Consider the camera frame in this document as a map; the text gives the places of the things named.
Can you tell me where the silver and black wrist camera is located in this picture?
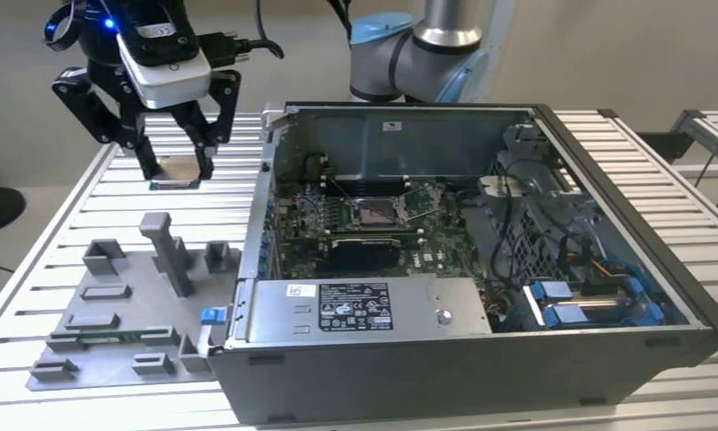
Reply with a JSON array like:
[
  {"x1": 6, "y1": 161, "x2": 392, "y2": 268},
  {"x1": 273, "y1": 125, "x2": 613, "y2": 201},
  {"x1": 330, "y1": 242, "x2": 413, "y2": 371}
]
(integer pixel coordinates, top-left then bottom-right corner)
[{"x1": 116, "y1": 0, "x2": 214, "y2": 110}]

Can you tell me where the large blue disk carrier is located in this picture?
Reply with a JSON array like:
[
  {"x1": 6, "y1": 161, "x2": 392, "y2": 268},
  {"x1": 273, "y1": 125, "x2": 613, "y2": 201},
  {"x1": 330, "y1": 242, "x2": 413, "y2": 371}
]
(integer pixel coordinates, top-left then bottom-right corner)
[{"x1": 541, "y1": 303, "x2": 592, "y2": 330}]

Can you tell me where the black wire in case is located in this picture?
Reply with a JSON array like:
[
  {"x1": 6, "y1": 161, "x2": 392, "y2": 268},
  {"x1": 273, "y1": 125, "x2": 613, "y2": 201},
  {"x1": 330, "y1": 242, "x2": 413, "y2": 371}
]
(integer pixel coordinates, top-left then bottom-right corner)
[{"x1": 489, "y1": 156, "x2": 532, "y2": 288}]

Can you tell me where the blue ribbon cable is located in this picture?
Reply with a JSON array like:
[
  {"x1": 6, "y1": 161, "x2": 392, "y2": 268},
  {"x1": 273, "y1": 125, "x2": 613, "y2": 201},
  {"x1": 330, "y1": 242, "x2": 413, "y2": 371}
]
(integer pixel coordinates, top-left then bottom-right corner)
[{"x1": 41, "y1": 0, "x2": 85, "y2": 53}]

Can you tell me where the hard disk in blue carrier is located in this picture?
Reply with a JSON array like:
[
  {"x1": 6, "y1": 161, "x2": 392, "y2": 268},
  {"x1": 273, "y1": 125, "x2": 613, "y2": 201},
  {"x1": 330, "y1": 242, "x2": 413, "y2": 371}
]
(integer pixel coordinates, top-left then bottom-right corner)
[{"x1": 194, "y1": 306, "x2": 229, "y2": 358}]

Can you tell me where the green RAM stick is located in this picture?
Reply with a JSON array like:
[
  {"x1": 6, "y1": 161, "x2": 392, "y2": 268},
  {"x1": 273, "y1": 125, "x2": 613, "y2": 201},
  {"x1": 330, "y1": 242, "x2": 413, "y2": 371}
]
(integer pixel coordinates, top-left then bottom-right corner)
[{"x1": 49, "y1": 330, "x2": 172, "y2": 343}]

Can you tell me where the neighbouring metal slat table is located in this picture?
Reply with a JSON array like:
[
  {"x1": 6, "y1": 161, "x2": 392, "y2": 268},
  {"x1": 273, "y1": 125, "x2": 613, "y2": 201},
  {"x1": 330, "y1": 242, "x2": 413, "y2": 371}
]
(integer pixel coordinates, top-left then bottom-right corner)
[{"x1": 672, "y1": 109, "x2": 718, "y2": 180}]

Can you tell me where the green motherboard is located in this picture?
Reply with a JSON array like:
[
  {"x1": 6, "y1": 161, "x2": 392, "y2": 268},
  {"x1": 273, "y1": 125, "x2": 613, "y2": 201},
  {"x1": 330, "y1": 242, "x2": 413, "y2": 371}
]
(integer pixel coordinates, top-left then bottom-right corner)
[{"x1": 268, "y1": 178, "x2": 488, "y2": 282}]

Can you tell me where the CPU socket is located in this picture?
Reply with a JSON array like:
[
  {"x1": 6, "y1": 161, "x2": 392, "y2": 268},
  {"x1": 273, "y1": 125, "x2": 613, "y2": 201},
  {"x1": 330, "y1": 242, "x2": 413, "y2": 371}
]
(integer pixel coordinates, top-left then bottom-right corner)
[{"x1": 348, "y1": 197, "x2": 406, "y2": 232}]

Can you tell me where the black open PC case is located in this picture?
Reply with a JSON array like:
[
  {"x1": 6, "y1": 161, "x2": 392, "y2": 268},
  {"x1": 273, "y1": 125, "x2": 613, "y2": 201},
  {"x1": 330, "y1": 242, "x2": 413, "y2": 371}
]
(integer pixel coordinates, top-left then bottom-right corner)
[{"x1": 206, "y1": 101, "x2": 718, "y2": 426}]

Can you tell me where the black RAM slot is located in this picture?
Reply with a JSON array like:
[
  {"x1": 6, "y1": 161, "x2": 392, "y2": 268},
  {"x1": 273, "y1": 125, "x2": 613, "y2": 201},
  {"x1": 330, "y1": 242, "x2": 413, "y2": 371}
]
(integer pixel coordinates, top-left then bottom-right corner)
[{"x1": 321, "y1": 197, "x2": 350, "y2": 233}]

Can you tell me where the black graphics card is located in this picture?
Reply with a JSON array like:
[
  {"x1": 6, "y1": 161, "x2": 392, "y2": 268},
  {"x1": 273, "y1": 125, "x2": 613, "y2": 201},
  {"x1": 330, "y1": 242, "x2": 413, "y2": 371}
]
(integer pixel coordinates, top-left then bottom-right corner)
[{"x1": 328, "y1": 236, "x2": 404, "y2": 273}]

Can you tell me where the black drive cage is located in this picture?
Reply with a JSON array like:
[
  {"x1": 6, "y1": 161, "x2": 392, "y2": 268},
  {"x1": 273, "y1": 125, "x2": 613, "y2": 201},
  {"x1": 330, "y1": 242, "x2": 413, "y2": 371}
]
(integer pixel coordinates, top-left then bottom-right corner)
[{"x1": 461, "y1": 177, "x2": 582, "y2": 289}]

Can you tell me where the small blue disk carrier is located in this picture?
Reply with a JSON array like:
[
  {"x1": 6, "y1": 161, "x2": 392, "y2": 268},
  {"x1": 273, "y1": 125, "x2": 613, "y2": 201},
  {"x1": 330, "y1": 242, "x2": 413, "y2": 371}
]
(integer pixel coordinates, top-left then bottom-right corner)
[{"x1": 529, "y1": 279, "x2": 573, "y2": 301}]

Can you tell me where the silver power supply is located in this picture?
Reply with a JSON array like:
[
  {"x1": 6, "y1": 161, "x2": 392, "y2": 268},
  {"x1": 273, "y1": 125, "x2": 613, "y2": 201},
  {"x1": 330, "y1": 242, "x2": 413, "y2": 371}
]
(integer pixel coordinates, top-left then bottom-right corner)
[{"x1": 244, "y1": 277, "x2": 494, "y2": 345}]

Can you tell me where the black camera cable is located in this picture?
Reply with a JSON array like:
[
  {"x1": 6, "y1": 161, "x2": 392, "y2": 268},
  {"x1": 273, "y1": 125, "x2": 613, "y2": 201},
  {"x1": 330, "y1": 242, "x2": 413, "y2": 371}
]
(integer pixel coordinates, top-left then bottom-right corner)
[{"x1": 197, "y1": 0, "x2": 286, "y2": 62}]

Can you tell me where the silver CPU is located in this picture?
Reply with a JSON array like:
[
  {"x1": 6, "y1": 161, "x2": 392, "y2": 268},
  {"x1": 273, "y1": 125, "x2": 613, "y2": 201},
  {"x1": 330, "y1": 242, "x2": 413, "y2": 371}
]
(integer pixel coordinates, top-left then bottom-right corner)
[{"x1": 148, "y1": 155, "x2": 205, "y2": 191}]

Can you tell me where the metal socket cover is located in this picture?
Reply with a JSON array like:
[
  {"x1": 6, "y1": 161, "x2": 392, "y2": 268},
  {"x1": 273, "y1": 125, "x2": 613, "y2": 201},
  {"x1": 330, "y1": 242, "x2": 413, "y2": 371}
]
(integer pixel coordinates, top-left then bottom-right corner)
[{"x1": 402, "y1": 183, "x2": 449, "y2": 222}]

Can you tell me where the grey parts rack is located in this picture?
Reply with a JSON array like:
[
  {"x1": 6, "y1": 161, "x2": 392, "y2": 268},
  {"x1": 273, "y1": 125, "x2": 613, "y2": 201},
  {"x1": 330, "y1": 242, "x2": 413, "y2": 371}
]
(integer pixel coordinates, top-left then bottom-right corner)
[{"x1": 22, "y1": 211, "x2": 244, "y2": 391}]

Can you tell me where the thin wire locking lever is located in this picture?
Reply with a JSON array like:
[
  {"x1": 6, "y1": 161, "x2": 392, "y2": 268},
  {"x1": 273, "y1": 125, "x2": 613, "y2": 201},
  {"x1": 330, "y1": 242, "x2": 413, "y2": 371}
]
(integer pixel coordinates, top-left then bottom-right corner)
[{"x1": 325, "y1": 173, "x2": 356, "y2": 202}]

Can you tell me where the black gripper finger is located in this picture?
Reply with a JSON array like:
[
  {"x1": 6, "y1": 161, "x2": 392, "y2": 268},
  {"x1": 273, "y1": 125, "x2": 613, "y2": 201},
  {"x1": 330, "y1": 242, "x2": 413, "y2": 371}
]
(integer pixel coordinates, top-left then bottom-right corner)
[
  {"x1": 172, "y1": 68, "x2": 244, "y2": 180},
  {"x1": 50, "y1": 66, "x2": 160, "y2": 180}
]

